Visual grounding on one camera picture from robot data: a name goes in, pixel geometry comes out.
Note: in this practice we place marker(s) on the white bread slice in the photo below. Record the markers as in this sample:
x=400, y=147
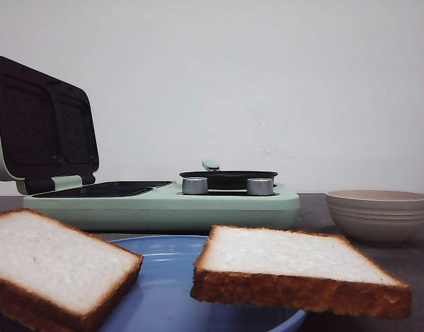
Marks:
x=54, y=277
x=309, y=271

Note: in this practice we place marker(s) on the breakfast maker hinged lid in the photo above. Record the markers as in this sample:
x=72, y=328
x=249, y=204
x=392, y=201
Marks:
x=46, y=130

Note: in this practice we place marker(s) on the beige ribbed bowl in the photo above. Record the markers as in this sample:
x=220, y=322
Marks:
x=378, y=217

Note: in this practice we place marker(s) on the mint green breakfast maker base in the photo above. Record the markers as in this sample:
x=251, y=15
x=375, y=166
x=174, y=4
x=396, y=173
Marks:
x=165, y=208

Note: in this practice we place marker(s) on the black round frying pan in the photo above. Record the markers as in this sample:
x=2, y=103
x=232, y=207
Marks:
x=219, y=179

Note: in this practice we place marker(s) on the left silver control knob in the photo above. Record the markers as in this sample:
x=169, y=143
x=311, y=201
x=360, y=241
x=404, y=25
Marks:
x=195, y=185

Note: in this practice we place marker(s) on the silver control knob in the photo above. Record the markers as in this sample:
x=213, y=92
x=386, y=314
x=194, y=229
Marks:
x=195, y=185
x=259, y=186

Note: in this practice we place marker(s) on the right silver control knob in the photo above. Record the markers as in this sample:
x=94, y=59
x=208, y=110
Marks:
x=259, y=186

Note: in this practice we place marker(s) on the blue round plate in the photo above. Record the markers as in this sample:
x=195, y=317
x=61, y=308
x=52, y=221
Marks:
x=160, y=298

